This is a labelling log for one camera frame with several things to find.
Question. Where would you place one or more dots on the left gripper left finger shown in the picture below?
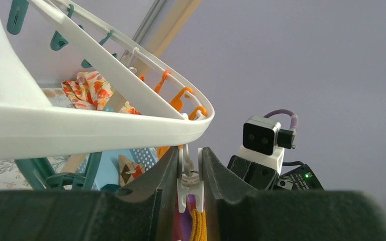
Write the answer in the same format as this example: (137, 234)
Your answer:
(142, 210)

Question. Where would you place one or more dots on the white clothespin clip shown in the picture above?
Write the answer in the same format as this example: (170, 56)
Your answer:
(189, 180)

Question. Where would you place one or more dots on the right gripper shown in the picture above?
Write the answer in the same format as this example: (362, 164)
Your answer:
(258, 176)

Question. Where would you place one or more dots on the teal clothespin clip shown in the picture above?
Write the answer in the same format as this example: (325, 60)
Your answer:
(40, 175)

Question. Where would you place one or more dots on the cream orange argyle sock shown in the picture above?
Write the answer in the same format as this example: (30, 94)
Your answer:
(128, 170)

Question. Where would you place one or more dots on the wooden drying rack frame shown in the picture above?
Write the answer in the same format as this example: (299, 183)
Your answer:
(160, 26)

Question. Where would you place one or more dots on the light blue plastic basket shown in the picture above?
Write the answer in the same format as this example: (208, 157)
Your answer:
(108, 168)

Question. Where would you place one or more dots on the floral patterned table mat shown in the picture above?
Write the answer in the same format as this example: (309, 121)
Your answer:
(10, 176)

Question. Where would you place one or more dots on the floral orange cloth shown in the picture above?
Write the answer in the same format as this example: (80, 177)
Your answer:
(89, 91)

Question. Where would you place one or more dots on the orange clothespin clip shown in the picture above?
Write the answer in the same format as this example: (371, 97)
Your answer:
(176, 102)

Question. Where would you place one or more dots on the white round clip hanger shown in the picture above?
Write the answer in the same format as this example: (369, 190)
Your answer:
(31, 127)

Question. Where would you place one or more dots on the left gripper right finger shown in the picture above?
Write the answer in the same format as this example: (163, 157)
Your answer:
(237, 211)

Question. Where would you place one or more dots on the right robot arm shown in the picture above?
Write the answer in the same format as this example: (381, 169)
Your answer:
(300, 178)

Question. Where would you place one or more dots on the magenta purple striped sock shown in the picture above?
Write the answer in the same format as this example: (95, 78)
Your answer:
(191, 224)

